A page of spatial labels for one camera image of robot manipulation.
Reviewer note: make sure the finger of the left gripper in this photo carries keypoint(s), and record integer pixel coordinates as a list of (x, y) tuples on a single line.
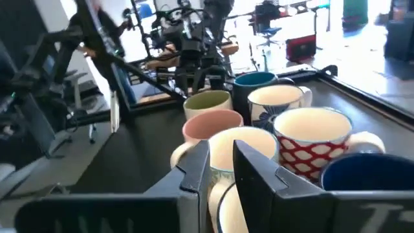
[(182, 81), (218, 76)]

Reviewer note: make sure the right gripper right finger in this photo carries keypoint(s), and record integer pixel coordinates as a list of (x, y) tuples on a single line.
[(258, 194)]

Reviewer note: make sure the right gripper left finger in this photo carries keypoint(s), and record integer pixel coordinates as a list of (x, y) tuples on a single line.
[(194, 181)]

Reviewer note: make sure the cream mug with green inside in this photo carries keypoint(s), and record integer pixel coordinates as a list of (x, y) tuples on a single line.
[(207, 102)]

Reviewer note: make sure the dark mug with teal inside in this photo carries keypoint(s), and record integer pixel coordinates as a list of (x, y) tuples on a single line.
[(254, 81)]

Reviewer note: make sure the pale pink mug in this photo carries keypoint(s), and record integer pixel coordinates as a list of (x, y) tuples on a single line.
[(210, 124)]

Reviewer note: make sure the green patterned white mug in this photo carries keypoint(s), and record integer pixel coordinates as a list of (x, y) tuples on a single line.
[(242, 145)]

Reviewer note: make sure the small blue floral mug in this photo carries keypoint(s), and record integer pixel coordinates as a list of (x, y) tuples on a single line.
[(275, 97)]

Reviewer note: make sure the red patterned white mug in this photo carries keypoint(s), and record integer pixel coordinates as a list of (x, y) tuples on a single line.
[(310, 129)]

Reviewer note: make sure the dark navy blue mug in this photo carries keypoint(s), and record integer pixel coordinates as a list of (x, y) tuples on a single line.
[(365, 171)]

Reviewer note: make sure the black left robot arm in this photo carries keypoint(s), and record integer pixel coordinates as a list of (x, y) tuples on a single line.
[(216, 13)]

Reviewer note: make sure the black table mat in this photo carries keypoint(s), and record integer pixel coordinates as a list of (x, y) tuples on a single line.
[(145, 145)]

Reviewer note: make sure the blue office chair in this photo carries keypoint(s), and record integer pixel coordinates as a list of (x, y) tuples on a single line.
[(270, 31)]

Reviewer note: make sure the red box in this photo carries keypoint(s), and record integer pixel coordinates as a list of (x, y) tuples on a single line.
[(300, 48)]

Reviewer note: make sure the person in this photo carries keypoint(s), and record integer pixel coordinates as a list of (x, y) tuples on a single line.
[(103, 29)]

